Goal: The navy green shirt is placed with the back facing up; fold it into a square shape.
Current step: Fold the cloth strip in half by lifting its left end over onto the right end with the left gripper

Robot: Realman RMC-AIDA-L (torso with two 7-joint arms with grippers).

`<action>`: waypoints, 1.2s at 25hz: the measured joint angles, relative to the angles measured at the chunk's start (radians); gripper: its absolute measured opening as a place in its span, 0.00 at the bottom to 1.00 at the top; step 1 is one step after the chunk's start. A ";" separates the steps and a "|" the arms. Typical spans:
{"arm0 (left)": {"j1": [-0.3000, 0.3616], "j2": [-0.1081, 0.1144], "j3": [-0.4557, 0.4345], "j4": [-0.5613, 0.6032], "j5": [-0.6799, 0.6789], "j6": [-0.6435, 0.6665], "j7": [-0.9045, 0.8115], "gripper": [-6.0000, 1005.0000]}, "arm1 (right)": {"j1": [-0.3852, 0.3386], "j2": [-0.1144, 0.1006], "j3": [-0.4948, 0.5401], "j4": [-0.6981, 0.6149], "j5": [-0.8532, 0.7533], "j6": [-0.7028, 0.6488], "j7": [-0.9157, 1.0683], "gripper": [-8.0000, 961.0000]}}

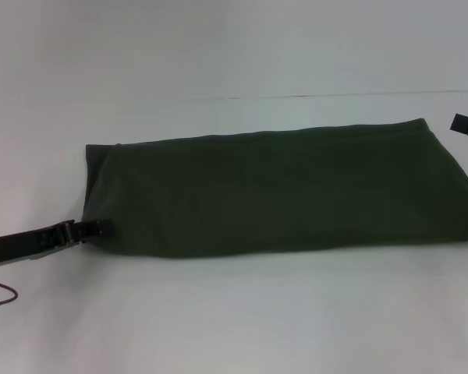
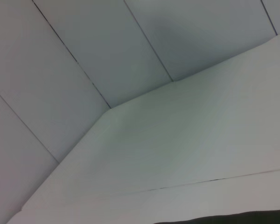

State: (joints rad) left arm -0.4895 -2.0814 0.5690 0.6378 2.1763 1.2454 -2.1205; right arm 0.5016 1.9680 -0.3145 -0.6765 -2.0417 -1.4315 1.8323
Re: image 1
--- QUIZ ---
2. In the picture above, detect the dark green t-shirt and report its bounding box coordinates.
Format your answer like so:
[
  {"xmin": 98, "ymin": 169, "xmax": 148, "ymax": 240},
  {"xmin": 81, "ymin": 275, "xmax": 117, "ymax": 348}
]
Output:
[{"xmin": 80, "ymin": 116, "xmax": 468, "ymax": 260}]

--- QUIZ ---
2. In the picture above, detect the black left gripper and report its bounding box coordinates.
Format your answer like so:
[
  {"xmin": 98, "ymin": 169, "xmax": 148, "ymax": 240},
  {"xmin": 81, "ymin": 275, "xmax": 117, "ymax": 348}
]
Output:
[{"xmin": 0, "ymin": 217, "xmax": 115, "ymax": 270}]

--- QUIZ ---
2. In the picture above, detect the left arm cable with plug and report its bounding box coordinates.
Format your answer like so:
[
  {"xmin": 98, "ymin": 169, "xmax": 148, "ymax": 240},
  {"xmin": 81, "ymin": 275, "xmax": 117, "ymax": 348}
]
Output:
[{"xmin": 0, "ymin": 278, "xmax": 19, "ymax": 309}]

